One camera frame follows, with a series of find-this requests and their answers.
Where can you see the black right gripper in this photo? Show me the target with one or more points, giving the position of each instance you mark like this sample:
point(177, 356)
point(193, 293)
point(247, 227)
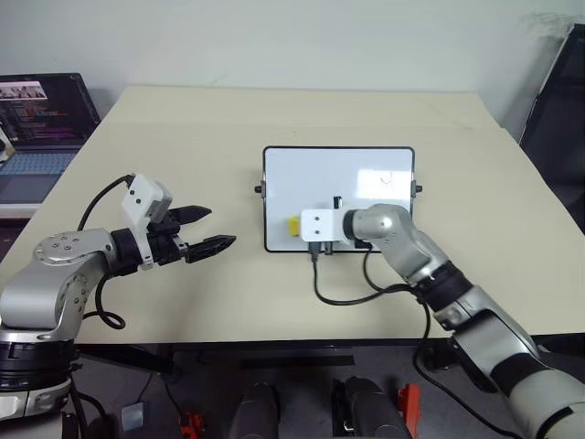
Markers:
point(325, 247)

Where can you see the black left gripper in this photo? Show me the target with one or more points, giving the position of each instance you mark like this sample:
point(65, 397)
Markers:
point(165, 244)

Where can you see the yellow eraser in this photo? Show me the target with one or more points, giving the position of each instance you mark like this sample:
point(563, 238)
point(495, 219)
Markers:
point(293, 227)

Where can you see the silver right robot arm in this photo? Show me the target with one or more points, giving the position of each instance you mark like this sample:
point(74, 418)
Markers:
point(484, 329)

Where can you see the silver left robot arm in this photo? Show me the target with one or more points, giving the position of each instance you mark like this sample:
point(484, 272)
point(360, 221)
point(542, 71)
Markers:
point(55, 279)

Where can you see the black framed whiteboard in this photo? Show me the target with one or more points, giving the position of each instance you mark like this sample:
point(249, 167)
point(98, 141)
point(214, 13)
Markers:
point(315, 178)

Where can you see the dark rounded shape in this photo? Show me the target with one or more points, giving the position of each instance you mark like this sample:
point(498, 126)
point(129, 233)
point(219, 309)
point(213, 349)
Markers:
point(256, 411)
point(365, 409)

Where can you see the open laptop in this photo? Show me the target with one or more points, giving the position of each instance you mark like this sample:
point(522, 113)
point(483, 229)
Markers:
point(41, 123)

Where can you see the red plastic clamp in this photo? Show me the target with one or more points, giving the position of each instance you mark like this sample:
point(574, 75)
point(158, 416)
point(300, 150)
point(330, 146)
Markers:
point(409, 400)
point(191, 425)

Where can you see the grey square floor pedal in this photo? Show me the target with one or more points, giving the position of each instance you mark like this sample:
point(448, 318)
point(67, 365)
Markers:
point(133, 415)

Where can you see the black chair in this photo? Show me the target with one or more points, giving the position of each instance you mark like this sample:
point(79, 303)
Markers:
point(555, 119)

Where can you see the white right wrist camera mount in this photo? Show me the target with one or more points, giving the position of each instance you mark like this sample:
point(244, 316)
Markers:
point(320, 225)

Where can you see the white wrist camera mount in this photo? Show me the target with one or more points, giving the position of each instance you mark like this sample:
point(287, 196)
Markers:
point(320, 225)
point(141, 194)

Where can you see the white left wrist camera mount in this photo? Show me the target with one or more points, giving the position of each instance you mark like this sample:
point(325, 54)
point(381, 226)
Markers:
point(141, 194)

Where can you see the black table frame bar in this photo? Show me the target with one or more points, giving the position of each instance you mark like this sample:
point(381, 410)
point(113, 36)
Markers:
point(256, 354)

